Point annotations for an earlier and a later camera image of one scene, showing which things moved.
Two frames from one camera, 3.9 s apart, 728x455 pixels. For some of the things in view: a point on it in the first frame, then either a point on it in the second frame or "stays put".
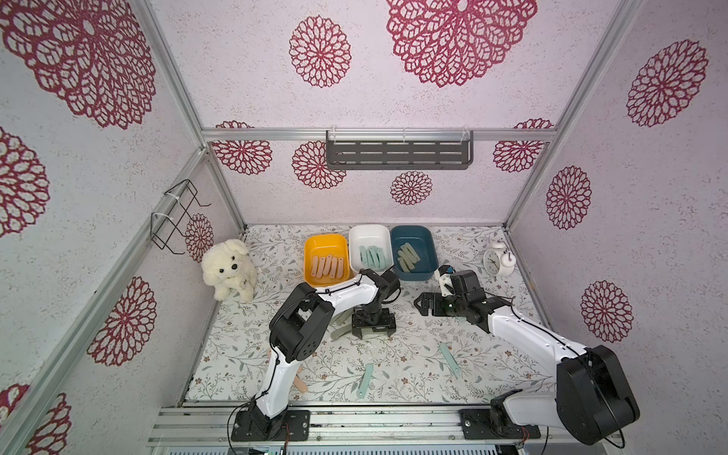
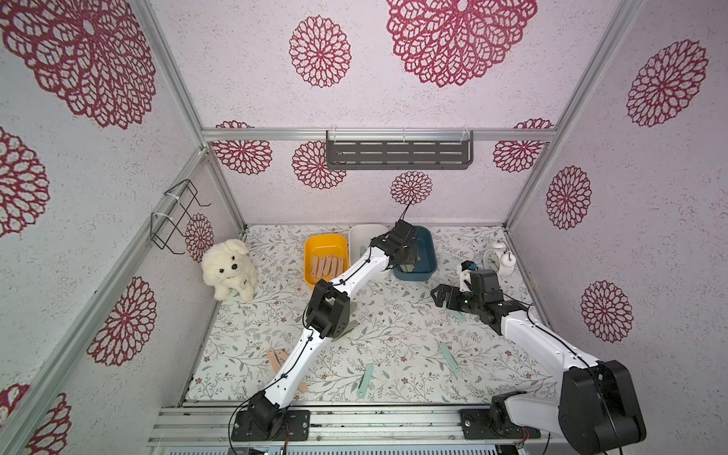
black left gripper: [389, 323] → [413, 258]
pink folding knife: [319, 272] stays put
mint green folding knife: [365, 380] stays put
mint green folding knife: [450, 359] stays put
